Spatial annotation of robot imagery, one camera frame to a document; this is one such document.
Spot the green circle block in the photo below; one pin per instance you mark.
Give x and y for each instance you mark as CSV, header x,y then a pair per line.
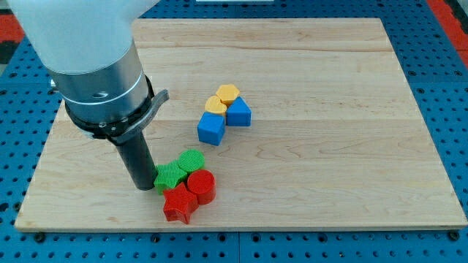
x,y
191,160

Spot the red circle block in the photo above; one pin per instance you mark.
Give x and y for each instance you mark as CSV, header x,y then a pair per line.
x,y
202,183

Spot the green star block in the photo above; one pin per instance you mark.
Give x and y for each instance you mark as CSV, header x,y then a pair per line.
x,y
169,176

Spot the red star block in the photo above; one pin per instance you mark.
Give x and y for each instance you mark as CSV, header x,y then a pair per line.
x,y
180,204

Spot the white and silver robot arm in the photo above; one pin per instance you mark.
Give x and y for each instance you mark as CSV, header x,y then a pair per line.
x,y
88,49

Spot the blue pentagon block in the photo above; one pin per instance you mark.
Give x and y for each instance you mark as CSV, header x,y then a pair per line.
x,y
239,113

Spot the blue cube block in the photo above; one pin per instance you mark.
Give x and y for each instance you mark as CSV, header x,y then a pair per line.
x,y
210,128

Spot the yellow heart block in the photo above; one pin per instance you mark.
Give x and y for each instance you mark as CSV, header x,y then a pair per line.
x,y
215,106

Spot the yellow hexagon block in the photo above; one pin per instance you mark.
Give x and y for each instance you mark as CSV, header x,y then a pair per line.
x,y
228,93

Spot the wooden board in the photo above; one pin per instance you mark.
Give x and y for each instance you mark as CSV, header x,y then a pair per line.
x,y
337,141

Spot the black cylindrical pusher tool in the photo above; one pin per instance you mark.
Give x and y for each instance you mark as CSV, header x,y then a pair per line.
x,y
137,158

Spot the grey clamp bracket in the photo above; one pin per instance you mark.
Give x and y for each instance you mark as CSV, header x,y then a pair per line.
x,y
123,129

